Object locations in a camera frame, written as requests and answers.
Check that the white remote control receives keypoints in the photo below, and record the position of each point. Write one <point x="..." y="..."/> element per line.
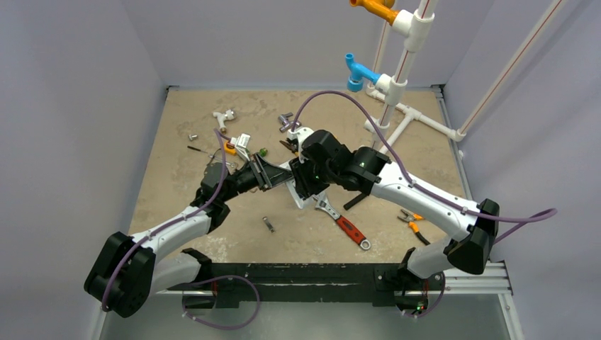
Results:
<point x="300" y="186"/>

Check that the white plastic faucet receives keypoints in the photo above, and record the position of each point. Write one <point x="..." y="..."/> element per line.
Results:
<point x="222" y="118"/>

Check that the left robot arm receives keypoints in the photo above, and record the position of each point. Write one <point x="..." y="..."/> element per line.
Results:
<point x="122" y="274"/>

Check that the chrome faucet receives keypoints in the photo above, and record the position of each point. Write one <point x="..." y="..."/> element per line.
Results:
<point x="285" y="122"/>

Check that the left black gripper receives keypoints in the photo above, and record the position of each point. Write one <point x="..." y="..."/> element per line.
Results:
<point x="266" y="176"/>

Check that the orange handled cutting pliers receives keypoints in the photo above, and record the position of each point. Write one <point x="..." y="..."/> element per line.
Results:
<point x="411" y="219"/>

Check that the black handled hammer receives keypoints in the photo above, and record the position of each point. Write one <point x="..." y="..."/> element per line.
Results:
<point x="354" y="201"/>

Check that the small black screwdriver bit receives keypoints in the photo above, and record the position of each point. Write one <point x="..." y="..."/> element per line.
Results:
<point x="195" y="149"/>

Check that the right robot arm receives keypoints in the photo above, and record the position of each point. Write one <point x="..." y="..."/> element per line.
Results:
<point x="470" y="227"/>

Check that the red adjustable wrench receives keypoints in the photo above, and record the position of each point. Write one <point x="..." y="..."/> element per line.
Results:
<point x="322" y="203"/>

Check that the aluminium rail frame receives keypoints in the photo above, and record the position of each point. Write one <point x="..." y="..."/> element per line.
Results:
<point x="494" y="280"/>

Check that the orange pipe fitting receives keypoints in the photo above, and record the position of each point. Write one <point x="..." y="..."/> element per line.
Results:
<point x="381" y="8"/>

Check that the yellow handled pliers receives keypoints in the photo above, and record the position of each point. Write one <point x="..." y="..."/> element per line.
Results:
<point x="289" y="145"/>

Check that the blue pipe tap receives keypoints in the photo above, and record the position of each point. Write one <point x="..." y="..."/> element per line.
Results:
<point x="358" y="73"/>

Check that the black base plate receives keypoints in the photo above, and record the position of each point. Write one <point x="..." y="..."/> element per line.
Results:
<point x="378" y="284"/>

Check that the silver metal transceiver module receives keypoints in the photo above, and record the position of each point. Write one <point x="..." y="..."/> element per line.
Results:
<point x="268" y="224"/>

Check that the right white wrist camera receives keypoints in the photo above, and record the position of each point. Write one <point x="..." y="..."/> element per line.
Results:
<point x="296" y="138"/>

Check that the white PVC pipe stand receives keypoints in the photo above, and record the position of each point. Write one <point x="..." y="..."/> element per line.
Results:
<point x="414" y="26"/>

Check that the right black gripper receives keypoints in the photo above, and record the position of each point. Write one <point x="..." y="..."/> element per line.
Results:
<point x="300" y="178"/>

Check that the orange tape measure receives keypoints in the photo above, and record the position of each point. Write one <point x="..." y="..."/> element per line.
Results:
<point x="229" y="148"/>

